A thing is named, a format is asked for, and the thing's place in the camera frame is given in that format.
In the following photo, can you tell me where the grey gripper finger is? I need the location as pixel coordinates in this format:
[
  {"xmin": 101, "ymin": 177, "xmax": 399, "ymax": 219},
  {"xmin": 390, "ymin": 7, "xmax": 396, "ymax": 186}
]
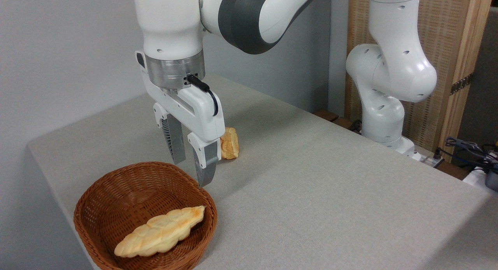
[
  {"xmin": 153, "ymin": 102, "xmax": 187, "ymax": 165},
  {"xmin": 188, "ymin": 132, "xmax": 222, "ymax": 188}
]

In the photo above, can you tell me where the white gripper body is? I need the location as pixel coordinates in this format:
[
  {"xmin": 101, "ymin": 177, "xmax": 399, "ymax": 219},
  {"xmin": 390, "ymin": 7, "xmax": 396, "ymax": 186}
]
[{"xmin": 135, "ymin": 51, "xmax": 226, "ymax": 143}]

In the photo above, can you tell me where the small golden bread roll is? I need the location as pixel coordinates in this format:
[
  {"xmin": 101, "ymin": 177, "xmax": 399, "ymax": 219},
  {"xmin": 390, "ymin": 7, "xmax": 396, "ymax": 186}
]
[{"xmin": 220, "ymin": 127, "xmax": 240, "ymax": 160}]

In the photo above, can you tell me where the brown wicker basket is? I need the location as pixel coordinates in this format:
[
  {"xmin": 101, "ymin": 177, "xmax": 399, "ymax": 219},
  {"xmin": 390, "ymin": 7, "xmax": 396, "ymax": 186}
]
[{"xmin": 74, "ymin": 161, "xmax": 218, "ymax": 270}]

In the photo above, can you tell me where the long braided bread loaf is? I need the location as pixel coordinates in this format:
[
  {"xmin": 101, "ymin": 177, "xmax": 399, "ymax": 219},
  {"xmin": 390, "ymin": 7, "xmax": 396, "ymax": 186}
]
[{"xmin": 114, "ymin": 205, "xmax": 206, "ymax": 258}]

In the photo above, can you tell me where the brown wooden base board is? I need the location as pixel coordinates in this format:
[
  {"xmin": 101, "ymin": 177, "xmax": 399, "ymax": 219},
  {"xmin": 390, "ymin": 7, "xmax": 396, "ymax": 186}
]
[{"xmin": 314, "ymin": 109, "xmax": 360, "ymax": 133}]

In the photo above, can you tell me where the wooden woven folding screen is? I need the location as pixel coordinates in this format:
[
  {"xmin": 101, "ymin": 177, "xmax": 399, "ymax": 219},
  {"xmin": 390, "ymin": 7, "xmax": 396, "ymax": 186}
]
[{"xmin": 344, "ymin": 0, "xmax": 494, "ymax": 162}]

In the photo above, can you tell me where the black metal screen hinge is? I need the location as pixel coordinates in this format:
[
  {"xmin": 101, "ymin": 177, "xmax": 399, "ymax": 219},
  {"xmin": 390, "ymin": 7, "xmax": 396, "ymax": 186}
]
[{"xmin": 450, "ymin": 73, "xmax": 474, "ymax": 96}]

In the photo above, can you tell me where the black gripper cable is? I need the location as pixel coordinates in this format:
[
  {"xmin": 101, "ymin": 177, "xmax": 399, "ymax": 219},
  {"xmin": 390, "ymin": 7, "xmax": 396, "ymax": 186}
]
[{"xmin": 187, "ymin": 75, "xmax": 219, "ymax": 117}]

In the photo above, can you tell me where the bundle of dark cables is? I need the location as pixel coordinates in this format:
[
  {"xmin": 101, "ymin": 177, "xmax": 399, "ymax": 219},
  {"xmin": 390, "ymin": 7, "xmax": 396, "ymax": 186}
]
[{"xmin": 445, "ymin": 136, "xmax": 498, "ymax": 171}]

